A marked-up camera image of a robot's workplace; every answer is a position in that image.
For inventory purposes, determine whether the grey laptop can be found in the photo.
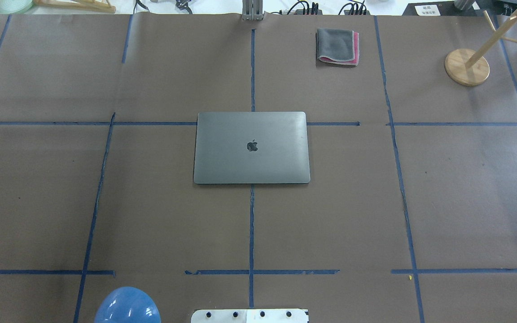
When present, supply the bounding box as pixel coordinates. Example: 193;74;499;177
193;112;311;184

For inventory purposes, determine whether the grey pink folded cloth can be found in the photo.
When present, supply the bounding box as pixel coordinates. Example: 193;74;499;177
316;27;360;67

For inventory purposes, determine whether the blue desk lamp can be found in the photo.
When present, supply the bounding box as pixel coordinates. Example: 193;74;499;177
93;286;162;323

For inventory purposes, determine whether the wooden dish rack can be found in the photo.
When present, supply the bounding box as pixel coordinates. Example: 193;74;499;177
33;0;116;14

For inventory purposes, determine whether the wooden mug tree stand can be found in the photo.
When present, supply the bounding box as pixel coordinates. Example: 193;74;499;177
444;9;517;87

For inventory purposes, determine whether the green glass plate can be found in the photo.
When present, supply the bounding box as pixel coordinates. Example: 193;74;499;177
0;0;34;14

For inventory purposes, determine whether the aluminium frame post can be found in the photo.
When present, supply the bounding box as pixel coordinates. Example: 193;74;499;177
241;0;264;21

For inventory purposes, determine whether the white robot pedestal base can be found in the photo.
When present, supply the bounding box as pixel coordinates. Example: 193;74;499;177
191;308;310;323

